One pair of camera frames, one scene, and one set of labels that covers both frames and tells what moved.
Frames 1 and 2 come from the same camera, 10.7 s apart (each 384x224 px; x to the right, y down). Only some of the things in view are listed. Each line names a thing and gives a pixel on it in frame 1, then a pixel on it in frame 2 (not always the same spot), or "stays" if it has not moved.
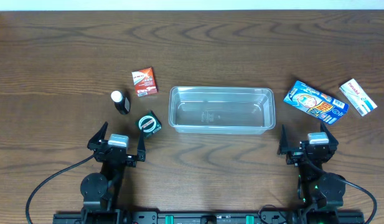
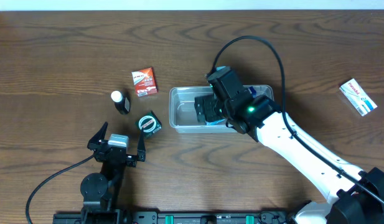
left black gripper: x=98 y=141 stays
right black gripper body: x=308 y=150 → x=217 y=106
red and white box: x=145 y=82 stays
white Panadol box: x=358 y=97 stays
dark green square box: x=149 y=122 stays
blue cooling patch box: x=315 y=102 → x=252 y=89
